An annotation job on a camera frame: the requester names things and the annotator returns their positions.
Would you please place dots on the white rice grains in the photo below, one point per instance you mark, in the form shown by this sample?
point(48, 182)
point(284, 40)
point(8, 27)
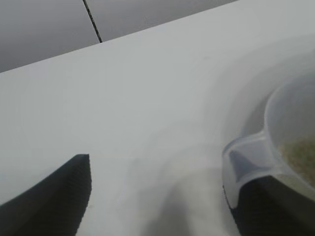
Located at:
point(300, 157)

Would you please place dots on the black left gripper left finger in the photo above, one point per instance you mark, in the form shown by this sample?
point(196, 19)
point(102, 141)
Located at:
point(49, 201)

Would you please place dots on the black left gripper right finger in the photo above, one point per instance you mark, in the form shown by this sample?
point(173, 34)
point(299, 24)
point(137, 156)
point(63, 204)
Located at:
point(275, 209)

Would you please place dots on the clear plastic measuring cup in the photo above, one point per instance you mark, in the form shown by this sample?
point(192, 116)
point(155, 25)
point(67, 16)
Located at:
point(248, 147)

